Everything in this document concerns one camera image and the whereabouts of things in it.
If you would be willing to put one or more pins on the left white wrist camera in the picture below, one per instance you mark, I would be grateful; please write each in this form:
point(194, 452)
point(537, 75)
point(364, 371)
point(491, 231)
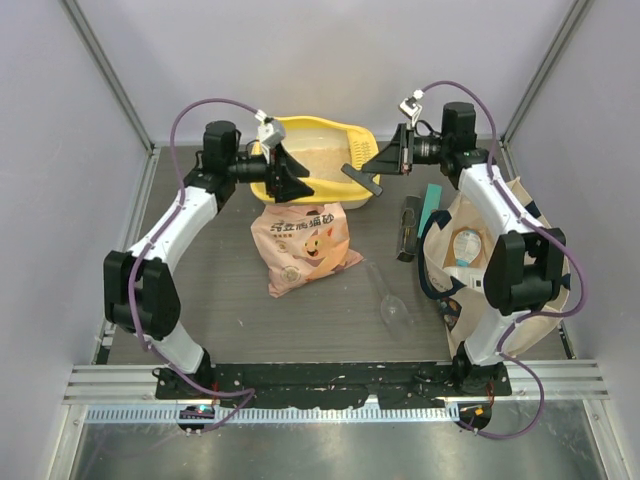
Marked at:
point(270, 133)

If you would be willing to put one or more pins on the yellow litter box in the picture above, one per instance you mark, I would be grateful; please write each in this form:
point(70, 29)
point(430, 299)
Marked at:
point(322, 146)

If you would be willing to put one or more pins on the aluminium rail frame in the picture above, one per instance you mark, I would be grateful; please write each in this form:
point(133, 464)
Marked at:
point(113, 384)

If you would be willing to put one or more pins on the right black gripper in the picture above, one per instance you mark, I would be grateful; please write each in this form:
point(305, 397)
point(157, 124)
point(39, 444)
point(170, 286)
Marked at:
point(398, 156)

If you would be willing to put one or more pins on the blue white pouch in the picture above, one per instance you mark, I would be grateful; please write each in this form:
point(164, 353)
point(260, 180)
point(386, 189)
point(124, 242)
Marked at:
point(468, 247)

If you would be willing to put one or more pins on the yellow slotted litter scoop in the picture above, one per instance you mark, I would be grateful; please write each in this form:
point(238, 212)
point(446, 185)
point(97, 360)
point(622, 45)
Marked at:
point(362, 146)

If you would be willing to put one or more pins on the teal flat stick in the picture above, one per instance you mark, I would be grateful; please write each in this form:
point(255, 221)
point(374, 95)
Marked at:
point(431, 202)

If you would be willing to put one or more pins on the white slotted cable duct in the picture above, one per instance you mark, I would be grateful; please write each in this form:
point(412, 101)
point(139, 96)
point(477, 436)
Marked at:
point(196, 415)

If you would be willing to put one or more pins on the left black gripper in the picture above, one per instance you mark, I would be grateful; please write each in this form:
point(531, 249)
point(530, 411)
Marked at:
point(282, 185)

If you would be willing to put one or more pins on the clear plastic scoop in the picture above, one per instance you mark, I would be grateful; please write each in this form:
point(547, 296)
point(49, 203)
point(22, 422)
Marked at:
point(393, 311)

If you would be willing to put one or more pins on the black bag clip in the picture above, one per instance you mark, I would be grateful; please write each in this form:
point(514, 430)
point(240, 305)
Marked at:
point(364, 179)

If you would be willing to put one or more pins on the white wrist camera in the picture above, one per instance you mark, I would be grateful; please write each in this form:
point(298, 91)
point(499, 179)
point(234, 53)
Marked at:
point(270, 133)
point(411, 107)

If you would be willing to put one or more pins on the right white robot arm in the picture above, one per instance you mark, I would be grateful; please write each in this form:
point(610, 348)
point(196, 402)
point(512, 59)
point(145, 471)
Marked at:
point(471, 171)

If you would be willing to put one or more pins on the pink cat litter bag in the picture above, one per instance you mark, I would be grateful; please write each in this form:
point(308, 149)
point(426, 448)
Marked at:
point(302, 244)

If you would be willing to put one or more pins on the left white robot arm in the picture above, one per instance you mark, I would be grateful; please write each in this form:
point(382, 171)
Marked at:
point(140, 295)

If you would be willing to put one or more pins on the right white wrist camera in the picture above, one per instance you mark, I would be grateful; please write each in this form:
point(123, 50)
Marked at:
point(411, 107)

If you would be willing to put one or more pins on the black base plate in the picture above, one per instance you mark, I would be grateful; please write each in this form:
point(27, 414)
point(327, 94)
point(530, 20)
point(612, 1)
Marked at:
point(339, 386)

